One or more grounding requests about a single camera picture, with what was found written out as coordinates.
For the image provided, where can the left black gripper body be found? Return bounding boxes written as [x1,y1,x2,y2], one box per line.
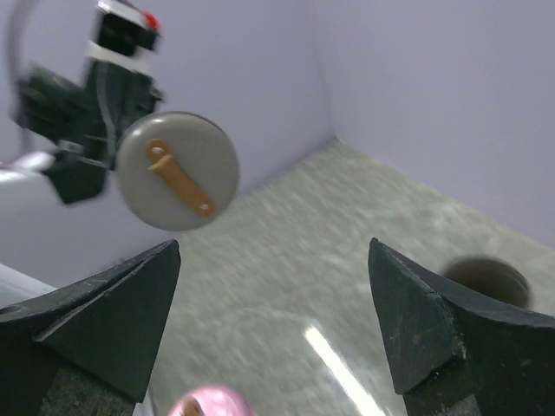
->
[14,60,164,205]

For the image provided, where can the grey round lid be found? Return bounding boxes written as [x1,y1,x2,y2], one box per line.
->
[115,111,240,232]

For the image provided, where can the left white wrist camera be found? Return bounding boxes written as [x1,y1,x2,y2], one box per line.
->
[88,1,160,75]

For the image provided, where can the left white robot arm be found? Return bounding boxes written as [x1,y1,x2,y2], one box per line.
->
[1,58,163,218]

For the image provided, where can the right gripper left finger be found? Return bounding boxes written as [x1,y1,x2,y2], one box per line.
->
[1,240,180,415]

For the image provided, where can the pink round lid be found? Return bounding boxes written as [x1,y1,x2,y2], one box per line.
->
[168,385,255,416]

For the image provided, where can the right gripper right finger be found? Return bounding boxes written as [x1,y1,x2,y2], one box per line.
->
[368,238,554,416]

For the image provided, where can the tall grey cylinder container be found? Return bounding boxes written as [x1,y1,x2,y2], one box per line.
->
[441,257,532,309]

